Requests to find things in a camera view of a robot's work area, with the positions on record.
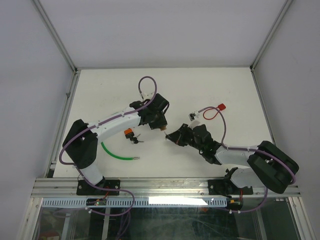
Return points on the green cable bike lock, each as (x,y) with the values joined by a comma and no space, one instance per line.
(117,155)

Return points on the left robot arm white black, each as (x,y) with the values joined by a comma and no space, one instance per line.
(82,140)

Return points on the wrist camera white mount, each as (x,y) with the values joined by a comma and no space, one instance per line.
(194,119)
(145,95)

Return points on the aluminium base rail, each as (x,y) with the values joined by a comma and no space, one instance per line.
(141,187)

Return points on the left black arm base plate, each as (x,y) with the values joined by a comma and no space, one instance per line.
(100,187)

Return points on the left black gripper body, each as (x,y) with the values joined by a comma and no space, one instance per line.
(159,121)

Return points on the black-headed key pair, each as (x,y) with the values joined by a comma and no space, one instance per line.
(135,140)

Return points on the orange black padlock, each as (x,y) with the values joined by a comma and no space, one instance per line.
(129,133)

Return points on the red cable seal tag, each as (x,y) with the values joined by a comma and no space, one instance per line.
(211,113)

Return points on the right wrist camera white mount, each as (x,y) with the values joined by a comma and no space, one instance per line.
(194,119)

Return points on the grey slotted cable duct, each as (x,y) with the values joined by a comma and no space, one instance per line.
(140,202)

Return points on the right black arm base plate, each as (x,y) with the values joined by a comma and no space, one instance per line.
(226,188)

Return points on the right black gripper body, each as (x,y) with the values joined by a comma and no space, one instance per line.
(188,137)

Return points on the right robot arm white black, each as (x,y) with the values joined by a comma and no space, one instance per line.
(261,165)

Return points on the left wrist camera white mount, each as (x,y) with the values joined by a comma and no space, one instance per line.
(145,95)

